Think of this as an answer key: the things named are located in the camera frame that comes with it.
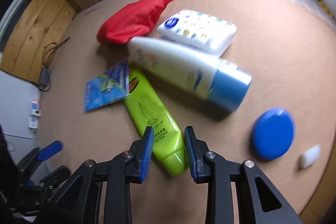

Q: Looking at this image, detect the small white block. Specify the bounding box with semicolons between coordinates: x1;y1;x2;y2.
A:
300;144;321;169

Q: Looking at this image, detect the white power strip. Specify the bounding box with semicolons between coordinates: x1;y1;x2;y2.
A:
28;99;42;132

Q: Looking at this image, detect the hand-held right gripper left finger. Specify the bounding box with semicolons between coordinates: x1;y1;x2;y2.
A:
34;126;155;224

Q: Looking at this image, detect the black power adapter with cable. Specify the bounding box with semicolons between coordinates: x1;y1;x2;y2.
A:
42;38;70;69

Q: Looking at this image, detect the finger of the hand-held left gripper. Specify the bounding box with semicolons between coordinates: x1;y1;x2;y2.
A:
17;141;64;174
39;165;71;189

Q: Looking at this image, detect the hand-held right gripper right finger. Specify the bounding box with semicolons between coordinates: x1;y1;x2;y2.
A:
184;126;302;224

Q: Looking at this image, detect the green hand cream tube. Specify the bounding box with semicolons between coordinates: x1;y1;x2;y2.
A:
123;63;190;177

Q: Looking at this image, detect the grey power adapter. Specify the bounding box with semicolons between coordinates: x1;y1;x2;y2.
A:
39;68;52;92

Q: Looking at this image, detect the blue foil sachet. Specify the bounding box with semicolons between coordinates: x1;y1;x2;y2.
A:
83;59;130;113

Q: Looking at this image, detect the pine plank panel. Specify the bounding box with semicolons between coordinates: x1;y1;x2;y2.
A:
0;0;80;85

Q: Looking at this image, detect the white bottle with blue cap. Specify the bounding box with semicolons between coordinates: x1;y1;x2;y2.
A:
127;36;253;112

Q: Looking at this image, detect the white printed tissue pack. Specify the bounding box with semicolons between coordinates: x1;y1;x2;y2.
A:
157;9;237;58

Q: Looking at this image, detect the red fabric pouch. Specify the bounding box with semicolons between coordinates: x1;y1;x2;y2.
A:
97;0;176;45

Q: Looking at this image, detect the blue round tin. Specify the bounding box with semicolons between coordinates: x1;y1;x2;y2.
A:
252;108;296;161

